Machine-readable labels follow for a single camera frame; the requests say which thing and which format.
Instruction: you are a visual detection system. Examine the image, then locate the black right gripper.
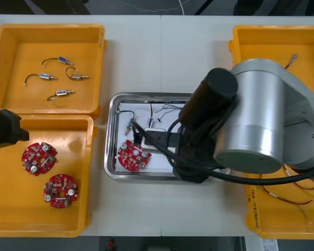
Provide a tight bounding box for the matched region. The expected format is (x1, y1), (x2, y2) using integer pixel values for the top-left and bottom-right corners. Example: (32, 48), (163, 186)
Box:
(132, 115), (211, 184)

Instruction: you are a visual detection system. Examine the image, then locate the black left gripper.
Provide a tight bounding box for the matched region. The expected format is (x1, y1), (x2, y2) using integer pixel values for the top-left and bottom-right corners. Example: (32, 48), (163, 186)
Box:
(0, 108), (30, 152)

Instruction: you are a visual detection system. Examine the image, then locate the round red circuit board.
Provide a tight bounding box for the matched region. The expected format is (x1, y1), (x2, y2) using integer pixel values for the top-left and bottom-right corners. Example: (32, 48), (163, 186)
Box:
(117, 140), (153, 172)
(43, 173), (79, 209)
(21, 142), (59, 177)

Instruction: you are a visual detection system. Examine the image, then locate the blue-white twisted wire harness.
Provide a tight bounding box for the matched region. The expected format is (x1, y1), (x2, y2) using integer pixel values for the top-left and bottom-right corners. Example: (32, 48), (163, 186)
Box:
(155, 103), (185, 123)
(284, 53), (299, 69)

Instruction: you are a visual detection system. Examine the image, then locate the steel tray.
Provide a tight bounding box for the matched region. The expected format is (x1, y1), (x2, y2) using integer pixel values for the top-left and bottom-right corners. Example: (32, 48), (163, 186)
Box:
(104, 92), (194, 181)

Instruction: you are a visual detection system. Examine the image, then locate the white sheet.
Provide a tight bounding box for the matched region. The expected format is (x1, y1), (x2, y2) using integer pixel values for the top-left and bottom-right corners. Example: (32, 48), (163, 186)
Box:
(115, 102), (185, 174)

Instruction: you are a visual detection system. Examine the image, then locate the yellow-orange plastic bin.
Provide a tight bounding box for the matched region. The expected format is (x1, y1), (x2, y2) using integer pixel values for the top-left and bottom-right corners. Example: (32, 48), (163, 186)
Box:
(0, 115), (99, 238)
(244, 162), (314, 240)
(228, 25), (314, 79)
(0, 24), (108, 120)

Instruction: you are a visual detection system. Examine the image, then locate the white printed label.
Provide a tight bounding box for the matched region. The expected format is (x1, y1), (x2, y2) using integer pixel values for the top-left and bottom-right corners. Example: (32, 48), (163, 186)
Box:
(261, 237), (279, 251)

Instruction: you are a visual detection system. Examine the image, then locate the white cable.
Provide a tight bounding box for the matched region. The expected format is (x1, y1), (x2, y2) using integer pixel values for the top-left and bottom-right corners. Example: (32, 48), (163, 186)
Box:
(119, 0), (189, 16)

